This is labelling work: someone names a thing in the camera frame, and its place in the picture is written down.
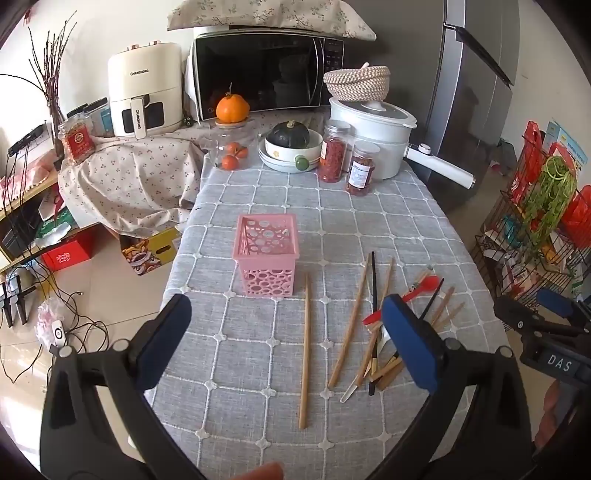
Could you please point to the floral draped cloth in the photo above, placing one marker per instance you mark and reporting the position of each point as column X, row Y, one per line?
column 134, row 184

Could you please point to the orange pumpkin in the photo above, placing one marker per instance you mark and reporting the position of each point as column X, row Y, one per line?
column 232, row 108

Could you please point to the black power strip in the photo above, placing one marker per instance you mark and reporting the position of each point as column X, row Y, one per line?
column 25, row 138

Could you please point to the dried dark branches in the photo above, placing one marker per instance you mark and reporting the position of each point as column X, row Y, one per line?
column 51, row 78

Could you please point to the printed cardboard box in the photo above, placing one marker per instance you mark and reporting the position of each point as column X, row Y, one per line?
column 147, row 254

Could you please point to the clear jar of red berries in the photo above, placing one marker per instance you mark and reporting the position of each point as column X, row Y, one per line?
column 333, row 157

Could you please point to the small orange tomatoes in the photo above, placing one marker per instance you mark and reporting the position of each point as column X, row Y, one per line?
column 232, row 148

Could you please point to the white electric pot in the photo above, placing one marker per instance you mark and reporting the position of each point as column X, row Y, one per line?
column 378, row 138

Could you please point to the black microwave oven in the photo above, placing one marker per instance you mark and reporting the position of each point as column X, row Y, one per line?
column 258, row 74

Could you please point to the red box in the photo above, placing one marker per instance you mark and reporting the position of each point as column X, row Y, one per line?
column 67, row 256

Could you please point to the red label jar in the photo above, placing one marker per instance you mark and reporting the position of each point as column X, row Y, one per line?
column 79, row 141

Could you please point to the teal carton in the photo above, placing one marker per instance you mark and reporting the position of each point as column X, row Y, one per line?
column 102, row 121

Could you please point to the cream air fryer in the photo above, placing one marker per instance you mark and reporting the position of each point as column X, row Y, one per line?
column 143, row 74

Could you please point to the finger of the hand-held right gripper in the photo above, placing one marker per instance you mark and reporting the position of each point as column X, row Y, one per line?
column 512, row 314
column 556, row 302

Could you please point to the clear jar with white label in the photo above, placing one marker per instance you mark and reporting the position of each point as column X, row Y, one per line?
column 361, row 173

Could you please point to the grey refrigerator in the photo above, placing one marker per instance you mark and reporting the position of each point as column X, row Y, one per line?
column 466, row 92

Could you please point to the white flower-print bowl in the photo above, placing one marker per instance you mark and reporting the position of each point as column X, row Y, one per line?
column 316, row 145

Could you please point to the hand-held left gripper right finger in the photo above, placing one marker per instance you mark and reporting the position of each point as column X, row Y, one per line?
column 411, row 346

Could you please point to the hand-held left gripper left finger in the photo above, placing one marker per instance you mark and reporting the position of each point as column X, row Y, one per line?
column 166, row 341

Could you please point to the black chopstick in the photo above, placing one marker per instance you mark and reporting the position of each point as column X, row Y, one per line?
column 431, row 297
column 373, row 277

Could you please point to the glass jar with wooden lid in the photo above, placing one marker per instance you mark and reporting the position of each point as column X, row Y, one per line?
column 217, row 138

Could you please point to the blue white leaflet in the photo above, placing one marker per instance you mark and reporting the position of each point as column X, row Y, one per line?
column 556, row 134

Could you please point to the small green round object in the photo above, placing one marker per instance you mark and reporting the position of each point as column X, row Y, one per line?
column 302, row 163

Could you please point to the person's right hand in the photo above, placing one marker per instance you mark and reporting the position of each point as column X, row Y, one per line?
column 554, row 410

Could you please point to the floral microwave cover cloth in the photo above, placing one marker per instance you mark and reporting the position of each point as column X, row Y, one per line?
column 258, row 14

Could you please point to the wooden chopstick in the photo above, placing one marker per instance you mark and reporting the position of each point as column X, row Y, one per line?
column 443, row 304
column 304, row 350
column 387, row 277
column 452, row 314
column 349, row 318

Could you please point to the red plastic spoon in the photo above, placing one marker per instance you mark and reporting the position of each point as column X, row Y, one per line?
column 429, row 283

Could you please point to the pink cloth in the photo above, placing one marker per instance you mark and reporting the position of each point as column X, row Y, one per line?
column 32, row 173

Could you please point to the dark green kabocha squash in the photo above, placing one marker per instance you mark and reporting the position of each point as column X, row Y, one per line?
column 287, row 134

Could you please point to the small white device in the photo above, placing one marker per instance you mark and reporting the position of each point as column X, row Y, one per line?
column 58, row 332

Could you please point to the person's left hand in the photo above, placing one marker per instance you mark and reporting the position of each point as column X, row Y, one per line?
column 258, row 473

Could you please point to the red plastic bag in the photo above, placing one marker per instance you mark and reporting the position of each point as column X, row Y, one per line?
column 579, row 217
column 531, row 157

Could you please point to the pink perforated utensil basket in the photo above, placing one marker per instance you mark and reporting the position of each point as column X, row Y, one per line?
column 265, row 277

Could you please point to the grey checked tablecloth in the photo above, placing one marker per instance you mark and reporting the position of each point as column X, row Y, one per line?
column 258, row 369

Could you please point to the wooden shelf unit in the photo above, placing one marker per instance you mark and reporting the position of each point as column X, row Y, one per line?
column 27, row 194

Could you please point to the white plate stack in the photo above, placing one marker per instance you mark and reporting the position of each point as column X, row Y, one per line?
column 277, row 164

